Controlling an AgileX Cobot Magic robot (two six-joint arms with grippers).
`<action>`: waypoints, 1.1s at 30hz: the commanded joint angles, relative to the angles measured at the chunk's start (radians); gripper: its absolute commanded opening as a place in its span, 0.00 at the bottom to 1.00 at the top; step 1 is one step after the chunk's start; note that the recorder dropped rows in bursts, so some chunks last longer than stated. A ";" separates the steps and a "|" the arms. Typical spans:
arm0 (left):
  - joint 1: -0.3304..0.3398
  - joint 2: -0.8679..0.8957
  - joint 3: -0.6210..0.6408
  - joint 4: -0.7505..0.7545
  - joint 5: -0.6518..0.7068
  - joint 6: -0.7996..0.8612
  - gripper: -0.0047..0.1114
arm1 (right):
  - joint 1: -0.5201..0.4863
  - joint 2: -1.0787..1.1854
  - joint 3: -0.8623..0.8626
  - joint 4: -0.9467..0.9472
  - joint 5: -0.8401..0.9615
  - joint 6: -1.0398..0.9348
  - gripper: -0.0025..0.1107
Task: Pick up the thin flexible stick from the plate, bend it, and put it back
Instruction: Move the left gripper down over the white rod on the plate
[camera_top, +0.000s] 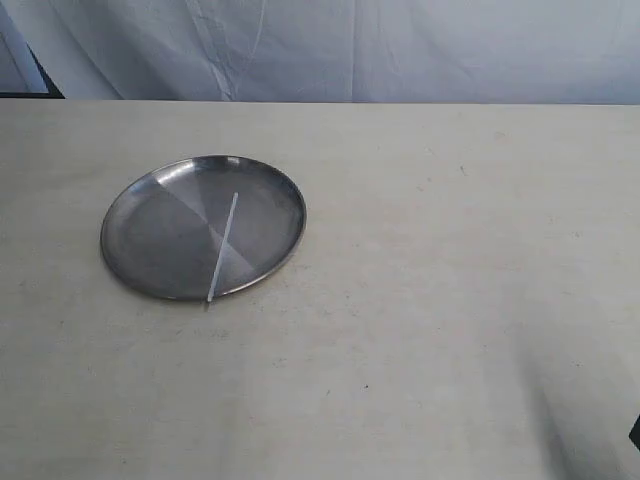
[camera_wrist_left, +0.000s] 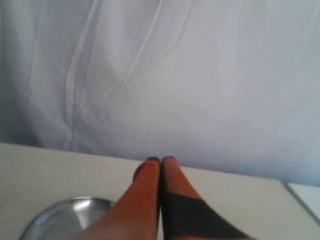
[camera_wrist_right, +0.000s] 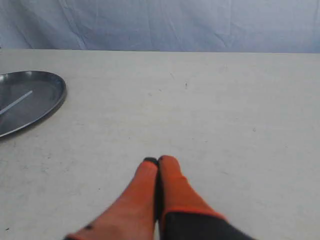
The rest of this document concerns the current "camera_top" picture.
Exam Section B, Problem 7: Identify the translucent white glow stick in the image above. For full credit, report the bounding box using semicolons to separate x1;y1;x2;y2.
206;191;239;304

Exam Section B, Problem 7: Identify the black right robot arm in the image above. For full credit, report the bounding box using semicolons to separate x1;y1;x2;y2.
627;395;640;450

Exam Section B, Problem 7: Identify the white backdrop cloth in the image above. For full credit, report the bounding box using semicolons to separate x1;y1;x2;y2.
2;1;639;104

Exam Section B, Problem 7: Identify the dark frame behind table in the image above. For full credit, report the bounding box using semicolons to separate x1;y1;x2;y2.
1;32;64;99

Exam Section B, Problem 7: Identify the round steel plate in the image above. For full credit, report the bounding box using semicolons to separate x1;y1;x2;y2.
100;155;307;302

